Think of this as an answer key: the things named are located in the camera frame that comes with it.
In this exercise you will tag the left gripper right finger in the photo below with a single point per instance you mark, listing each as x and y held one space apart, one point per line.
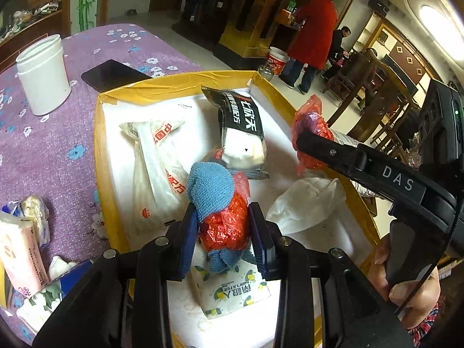
321 292

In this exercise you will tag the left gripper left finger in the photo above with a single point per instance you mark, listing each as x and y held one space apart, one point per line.
122 300

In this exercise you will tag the blue Vinda tissue pack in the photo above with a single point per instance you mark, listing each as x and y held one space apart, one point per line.
37 309

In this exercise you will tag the lemon print tissue pack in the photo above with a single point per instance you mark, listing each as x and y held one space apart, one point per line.
226 283

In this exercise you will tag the pink rose tissue pack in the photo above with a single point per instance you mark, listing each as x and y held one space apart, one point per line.
20 255

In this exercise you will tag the white cloth towel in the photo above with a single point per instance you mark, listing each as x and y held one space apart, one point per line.
306 203

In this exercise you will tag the long white plastic packet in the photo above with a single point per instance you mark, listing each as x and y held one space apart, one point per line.
159 182

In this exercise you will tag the blue cloth red bag bundle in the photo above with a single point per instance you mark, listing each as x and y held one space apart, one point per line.
221 213

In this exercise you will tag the black snack packet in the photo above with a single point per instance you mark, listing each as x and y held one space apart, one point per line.
242 147

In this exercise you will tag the small gold blue packet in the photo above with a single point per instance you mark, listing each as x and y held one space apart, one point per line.
34 209

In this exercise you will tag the red bag with blue cloth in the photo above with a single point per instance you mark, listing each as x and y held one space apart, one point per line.
309 117

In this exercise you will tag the person right hand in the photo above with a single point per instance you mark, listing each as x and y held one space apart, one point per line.
421 304

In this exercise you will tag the wooden chair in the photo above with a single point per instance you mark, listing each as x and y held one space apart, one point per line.
387 100

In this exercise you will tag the purple floral tablecloth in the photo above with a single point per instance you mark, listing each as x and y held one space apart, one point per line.
52 156

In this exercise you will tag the yellow cardboard box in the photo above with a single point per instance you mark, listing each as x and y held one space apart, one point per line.
350 226

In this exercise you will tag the seated person in black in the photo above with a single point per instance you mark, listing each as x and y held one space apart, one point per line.
336 51

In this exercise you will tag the person in red coat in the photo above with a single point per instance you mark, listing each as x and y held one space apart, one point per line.
311 47

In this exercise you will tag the red white bucket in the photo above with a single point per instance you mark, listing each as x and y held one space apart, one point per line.
277 59

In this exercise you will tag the metal kettle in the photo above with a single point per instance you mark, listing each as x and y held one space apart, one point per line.
266 71

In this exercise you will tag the black smartphone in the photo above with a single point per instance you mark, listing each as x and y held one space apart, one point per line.
111 75

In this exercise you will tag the white plastic jar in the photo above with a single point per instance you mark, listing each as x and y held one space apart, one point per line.
43 75

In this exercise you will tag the wooden glass cabinet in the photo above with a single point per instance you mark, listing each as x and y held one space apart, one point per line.
24 22

